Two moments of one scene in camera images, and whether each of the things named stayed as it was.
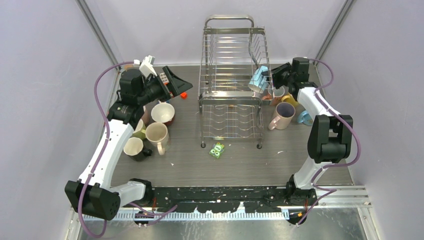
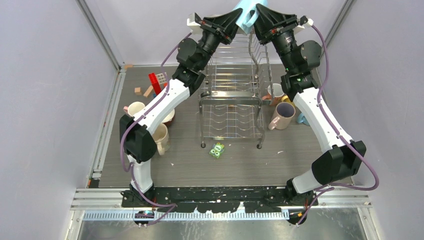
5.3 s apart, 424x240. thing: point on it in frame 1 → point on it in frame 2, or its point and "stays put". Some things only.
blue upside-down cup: x=305 y=117 stays put
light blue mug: x=258 y=82 → x=246 y=20
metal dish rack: x=233 y=49 stays put
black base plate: x=221 y=199 stays put
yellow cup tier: x=289 y=98 stays put
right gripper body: x=282 y=76 → x=285 y=43
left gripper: x=178 y=85 → x=223 y=27
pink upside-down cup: x=282 y=116 stays put
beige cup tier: x=157 y=134 stays put
